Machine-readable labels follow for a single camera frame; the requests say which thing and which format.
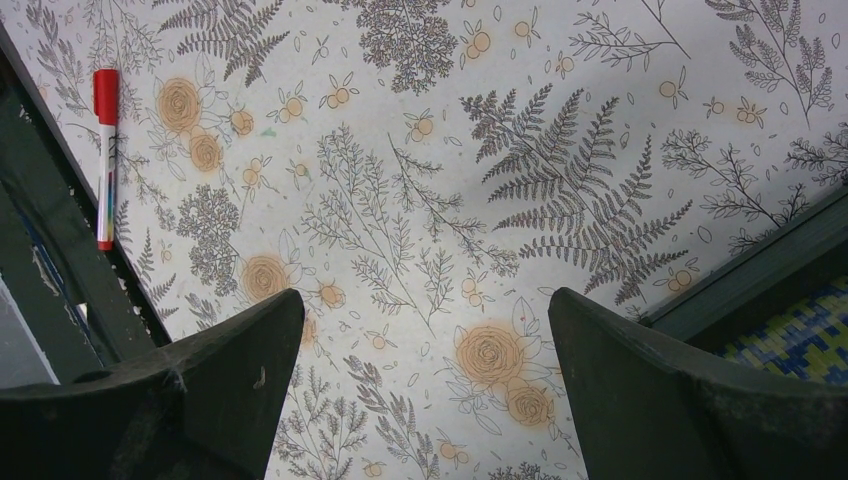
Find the floral table mat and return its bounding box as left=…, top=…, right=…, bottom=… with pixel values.
left=1, top=0, right=847, bottom=479

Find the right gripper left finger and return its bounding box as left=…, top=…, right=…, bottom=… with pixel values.
left=1, top=289, right=305, bottom=479

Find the red capped marker pen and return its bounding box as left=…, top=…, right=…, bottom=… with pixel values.
left=93, top=69, right=120, bottom=251

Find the black poker chip case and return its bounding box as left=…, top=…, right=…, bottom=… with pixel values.
left=642, top=187, right=847, bottom=386

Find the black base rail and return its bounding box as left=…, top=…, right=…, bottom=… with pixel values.
left=1, top=35, right=171, bottom=388

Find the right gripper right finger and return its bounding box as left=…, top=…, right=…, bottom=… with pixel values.
left=548, top=287, right=847, bottom=479

